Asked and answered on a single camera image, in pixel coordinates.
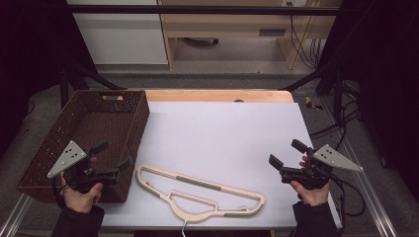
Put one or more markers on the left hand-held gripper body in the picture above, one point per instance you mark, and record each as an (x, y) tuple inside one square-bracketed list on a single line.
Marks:
[(70, 156)]

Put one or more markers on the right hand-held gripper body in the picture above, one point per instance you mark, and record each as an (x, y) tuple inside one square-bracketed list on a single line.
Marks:
[(332, 158)]

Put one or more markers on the brown woven basket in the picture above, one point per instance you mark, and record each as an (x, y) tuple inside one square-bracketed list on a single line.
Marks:
[(99, 131)]

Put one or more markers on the cream plastic clothes hanger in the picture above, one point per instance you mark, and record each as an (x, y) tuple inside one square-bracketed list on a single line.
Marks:
[(197, 182)]

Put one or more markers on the person's right hand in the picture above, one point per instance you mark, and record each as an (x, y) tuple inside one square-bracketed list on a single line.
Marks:
[(313, 197)]

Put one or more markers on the person's left hand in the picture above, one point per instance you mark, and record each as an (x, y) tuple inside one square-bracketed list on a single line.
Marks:
[(82, 200)]

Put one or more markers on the yellow and black tape piece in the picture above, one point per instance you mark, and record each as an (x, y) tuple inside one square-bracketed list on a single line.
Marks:
[(311, 104)]

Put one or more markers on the dark curtain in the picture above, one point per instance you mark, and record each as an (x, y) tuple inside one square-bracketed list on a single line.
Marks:
[(385, 82), (29, 49)]

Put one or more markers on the white cabinet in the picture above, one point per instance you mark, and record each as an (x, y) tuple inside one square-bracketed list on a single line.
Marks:
[(122, 36)]

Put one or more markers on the light wooden desk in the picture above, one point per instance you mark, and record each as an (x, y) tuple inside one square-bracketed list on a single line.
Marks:
[(230, 23)]

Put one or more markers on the office chair base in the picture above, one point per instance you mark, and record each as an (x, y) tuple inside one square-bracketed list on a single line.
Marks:
[(201, 41)]

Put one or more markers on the aluminium rail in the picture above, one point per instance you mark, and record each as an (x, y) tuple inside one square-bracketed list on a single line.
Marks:
[(15, 217), (362, 171)]

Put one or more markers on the black frame strut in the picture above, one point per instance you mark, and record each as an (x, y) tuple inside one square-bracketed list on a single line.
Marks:
[(329, 79), (82, 75)]

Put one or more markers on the black horizontal frame bar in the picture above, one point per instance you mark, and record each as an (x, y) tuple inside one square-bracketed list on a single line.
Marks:
[(197, 10)]

